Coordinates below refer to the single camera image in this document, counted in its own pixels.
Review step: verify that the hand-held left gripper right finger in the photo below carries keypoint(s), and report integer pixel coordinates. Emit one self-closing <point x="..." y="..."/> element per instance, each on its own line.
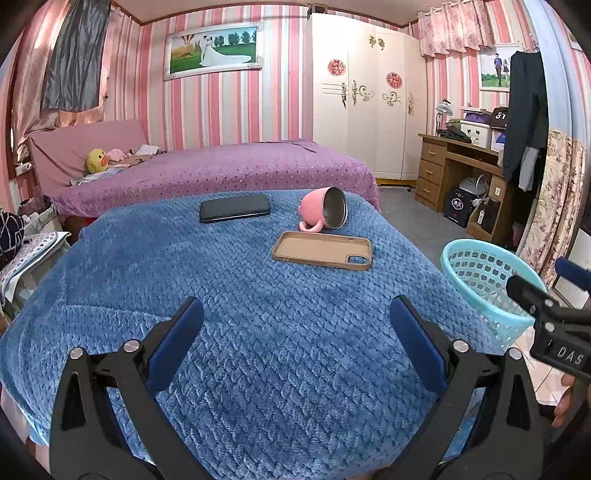
<point x="418" y="341"/>

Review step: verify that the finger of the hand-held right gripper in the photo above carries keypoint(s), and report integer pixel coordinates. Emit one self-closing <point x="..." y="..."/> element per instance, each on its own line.
<point x="575" y="273"/>
<point x="540" y="302"/>

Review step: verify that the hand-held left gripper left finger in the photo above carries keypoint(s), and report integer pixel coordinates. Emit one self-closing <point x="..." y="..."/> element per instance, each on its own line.
<point x="178" y="341"/>

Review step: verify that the light blue plastic basket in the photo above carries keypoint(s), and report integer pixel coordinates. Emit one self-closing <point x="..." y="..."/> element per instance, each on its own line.
<point x="480" y="277"/>

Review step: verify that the person's right hand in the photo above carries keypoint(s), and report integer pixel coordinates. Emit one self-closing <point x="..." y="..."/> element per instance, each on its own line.
<point x="564" y="399"/>

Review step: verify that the beige floral curtain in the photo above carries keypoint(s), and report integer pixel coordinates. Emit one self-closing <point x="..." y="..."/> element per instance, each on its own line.
<point x="554" y="207"/>

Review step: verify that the open cardboard box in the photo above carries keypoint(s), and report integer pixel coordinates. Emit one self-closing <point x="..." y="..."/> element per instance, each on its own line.
<point x="482" y="221"/>

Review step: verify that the black printed box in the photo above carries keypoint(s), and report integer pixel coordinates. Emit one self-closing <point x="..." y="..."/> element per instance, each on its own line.
<point x="458" y="207"/>

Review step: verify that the brown phone case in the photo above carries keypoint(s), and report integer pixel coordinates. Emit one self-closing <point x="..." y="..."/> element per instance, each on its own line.
<point x="323" y="249"/>

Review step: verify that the white fan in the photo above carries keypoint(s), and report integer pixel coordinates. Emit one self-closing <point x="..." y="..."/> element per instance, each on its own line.
<point x="471" y="187"/>

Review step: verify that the black tablet case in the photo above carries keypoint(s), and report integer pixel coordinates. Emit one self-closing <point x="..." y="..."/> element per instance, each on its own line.
<point x="234" y="207"/>

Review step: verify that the dark hanging jacket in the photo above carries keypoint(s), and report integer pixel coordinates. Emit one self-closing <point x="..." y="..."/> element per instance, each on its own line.
<point x="524" y="115"/>

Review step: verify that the white storage box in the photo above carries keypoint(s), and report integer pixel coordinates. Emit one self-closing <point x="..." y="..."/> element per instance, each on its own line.
<point x="478" y="134"/>

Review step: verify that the wooden desk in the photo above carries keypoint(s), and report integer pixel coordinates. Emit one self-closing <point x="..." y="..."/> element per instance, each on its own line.
<point x="431" y="170"/>

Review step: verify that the pink mug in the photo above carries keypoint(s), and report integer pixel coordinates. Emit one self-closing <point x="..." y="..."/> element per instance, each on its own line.
<point x="311" y="207"/>

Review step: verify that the polka dot cushion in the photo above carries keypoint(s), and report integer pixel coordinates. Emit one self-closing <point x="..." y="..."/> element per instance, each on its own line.
<point x="30" y="254"/>

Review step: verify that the dark bag with white print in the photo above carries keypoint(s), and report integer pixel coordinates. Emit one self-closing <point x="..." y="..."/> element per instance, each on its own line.
<point x="498" y="117"/>

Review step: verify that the purple dotted bed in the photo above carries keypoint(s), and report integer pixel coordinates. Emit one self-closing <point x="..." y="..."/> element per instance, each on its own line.
<point x="207" y="170"/>

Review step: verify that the dark clothes pile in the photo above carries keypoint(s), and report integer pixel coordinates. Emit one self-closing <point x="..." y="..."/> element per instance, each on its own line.
<point x="452" y="135"/>

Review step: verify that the purple box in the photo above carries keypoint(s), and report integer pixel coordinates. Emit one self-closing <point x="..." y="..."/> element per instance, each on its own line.
<point x="475" y="116"/>

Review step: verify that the white folded cloth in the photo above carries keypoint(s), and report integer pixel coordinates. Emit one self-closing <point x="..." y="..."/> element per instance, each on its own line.
<point x="147" y="149"/>

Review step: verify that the dark patterned cushion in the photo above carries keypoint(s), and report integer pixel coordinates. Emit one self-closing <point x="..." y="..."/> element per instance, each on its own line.
<point x="11" y="237"/>

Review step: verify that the pink plush toy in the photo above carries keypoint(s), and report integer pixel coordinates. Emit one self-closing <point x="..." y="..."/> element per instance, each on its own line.
<point x="115" y="155"/>

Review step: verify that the yellow duck plush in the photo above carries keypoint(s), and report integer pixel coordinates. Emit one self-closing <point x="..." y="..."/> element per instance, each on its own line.
<point x="96" y="161"/>

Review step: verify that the white wardrobe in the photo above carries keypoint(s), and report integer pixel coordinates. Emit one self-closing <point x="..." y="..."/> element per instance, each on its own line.
<point x="369" y="138"/>

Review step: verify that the pink covered headboard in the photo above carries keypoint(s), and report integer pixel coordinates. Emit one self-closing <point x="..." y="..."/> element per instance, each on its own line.
<point x="69" y="143"/>

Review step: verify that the pink floral curtain valance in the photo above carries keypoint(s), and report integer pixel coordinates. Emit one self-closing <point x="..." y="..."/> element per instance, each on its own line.
<point x="461" y="27"/>

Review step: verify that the framed wedding photo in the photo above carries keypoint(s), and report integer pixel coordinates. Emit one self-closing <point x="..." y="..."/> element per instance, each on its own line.
<point x="212" y="50"/>

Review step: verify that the pink satin curtain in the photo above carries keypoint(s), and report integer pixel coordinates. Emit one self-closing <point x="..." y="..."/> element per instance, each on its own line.
<point x="32" y="83"/>

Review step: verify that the dark grey curtain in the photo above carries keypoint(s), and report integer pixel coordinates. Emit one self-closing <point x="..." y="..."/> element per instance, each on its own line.
<point x="76" y="55"/>

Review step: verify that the framed couple wall poster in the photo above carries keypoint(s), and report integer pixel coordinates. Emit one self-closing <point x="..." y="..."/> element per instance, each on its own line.
<point x="491" y="69"/>

